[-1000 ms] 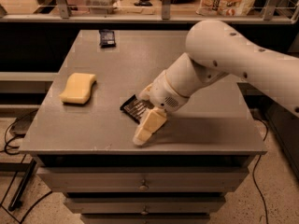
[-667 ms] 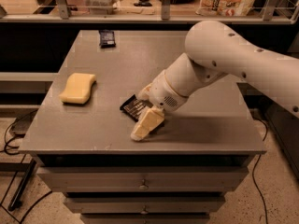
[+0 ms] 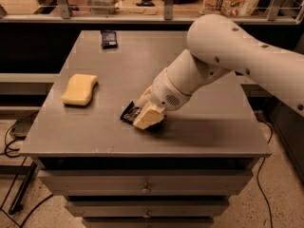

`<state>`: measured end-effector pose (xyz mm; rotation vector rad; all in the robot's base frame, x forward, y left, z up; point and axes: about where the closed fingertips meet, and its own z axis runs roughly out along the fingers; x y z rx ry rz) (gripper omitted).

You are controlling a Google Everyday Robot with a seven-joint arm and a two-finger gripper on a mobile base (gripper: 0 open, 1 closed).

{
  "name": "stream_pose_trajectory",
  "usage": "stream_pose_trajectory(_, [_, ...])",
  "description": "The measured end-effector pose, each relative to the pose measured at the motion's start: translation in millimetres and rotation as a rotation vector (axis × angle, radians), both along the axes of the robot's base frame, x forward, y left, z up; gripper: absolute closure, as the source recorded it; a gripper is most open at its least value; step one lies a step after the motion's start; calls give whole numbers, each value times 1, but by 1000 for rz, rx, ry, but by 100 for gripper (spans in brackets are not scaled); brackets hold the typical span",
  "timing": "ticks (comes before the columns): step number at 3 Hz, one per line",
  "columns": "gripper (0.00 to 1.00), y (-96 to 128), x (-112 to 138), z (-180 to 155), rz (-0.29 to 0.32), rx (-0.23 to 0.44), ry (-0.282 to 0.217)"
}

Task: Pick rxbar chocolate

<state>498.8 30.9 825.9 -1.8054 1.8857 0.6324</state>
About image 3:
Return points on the grey drawer cabinet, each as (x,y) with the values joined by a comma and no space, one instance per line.
(216,130)

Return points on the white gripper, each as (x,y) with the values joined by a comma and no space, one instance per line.
(166,90)

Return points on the middle grey drawer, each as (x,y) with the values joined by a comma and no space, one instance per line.
(147,208)

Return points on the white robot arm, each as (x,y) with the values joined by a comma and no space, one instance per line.
(215,46)

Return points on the black rxbar chocolate bar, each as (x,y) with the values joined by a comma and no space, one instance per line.
(130,113)

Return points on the top grey drawer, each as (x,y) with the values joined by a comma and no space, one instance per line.
(145,183)

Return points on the black metal stand leg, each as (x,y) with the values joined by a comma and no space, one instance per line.
(27,172)

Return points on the clear plastic container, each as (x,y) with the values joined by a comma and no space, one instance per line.
(102,0)

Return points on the yellow sponge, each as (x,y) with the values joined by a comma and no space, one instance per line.
(79,89)

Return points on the dark blue snack packet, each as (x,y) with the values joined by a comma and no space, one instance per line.
(109,39)

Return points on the grey drawer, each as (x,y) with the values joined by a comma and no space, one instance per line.
(147,223)
(145,183)
(147,208)

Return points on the bottom grey drawer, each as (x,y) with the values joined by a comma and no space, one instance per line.
(147,223)

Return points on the metal shelf rail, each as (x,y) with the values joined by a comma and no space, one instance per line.
(278,12)

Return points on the printed food bag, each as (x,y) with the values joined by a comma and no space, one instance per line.
(232,0)

